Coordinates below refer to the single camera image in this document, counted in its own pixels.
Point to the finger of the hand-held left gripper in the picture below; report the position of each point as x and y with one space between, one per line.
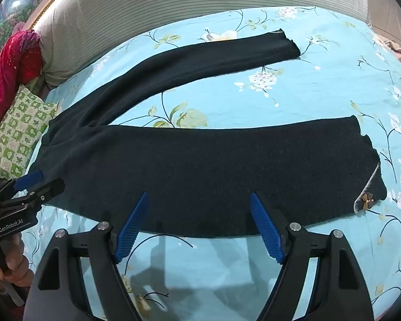
48 190
28 179

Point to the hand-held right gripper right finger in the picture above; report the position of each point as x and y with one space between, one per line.
265 227

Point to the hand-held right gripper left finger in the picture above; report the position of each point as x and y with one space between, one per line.
131 227

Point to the dark knit pants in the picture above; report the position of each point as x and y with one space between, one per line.
200 170

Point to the person's left hand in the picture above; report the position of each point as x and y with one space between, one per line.
15 260

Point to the green checkered pillow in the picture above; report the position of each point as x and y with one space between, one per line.
18 133

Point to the red sequined cloth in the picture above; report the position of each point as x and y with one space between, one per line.
10 73

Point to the blue floral bed sheet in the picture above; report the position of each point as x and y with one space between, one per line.
280 107

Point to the gold framed landscape painting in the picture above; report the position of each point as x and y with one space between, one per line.
16 3

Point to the striped beige headboard cushion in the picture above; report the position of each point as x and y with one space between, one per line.
173 10

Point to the pinkish cloth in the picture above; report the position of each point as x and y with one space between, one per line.
399 52

